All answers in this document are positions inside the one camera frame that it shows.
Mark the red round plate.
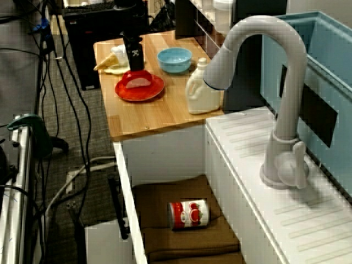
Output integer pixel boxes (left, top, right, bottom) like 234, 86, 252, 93
114, 71, 166, 102

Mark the green power tool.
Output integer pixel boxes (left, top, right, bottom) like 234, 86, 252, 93
7, 114, 53, 158

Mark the light blue bowl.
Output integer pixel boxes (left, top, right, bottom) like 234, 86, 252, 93
157, 47, 193, 74

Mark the tall black angled panel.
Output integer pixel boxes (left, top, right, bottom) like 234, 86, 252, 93
222, 0, 288, 113

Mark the black flat upright panel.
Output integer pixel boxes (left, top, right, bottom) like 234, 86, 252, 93
175, 0, 199, 39

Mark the teal plastic bin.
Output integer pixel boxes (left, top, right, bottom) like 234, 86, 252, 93
261, 10, 352, 199

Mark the black stand foot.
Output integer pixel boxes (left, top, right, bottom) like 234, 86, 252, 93
41, 136, 70, 155

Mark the thick black cable bundle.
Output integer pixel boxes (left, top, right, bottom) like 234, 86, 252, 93
37, 0, 60, 138

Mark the blue cable connector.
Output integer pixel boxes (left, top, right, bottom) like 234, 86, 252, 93
30, 18, 51, 34

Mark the red and white toy sushi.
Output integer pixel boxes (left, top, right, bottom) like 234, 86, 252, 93
122, 70, 153, 89

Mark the aluminium frame rail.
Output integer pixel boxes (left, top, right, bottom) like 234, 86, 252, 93
0, 120, 36, 264

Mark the white detergent bottle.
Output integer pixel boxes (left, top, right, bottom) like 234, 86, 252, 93
185, 57, 222, 116

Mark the large white canister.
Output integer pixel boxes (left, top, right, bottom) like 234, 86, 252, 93
213, 0, 234, 12

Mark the white cabinet panel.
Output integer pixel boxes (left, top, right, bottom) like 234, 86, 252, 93
84, 219, 133, 264

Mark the brown folded cloth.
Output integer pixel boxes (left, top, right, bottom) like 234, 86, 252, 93
131, 174, 245, 264

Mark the grey toy faucet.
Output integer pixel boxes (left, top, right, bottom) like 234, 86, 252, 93
202, 15, 310, 190

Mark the tomato print can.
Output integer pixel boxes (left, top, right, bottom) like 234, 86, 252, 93
167, 199, 210, 230

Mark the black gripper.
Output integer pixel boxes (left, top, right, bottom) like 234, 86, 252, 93
120, 29, 146, 73

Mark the black keyboard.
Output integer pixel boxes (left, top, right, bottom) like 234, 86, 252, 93
62, 4, 122, 15

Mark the grey cable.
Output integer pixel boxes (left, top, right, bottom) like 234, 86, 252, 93
43, 156, 116, 229

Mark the white toy sink basin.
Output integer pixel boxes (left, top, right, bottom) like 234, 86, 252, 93
113, 106, 352, 264

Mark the black upright bar handle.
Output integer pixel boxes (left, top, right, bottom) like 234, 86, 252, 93
107, 174, 130, 240

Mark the long black cable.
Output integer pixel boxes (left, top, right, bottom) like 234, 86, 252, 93
27, 13, 93, 218

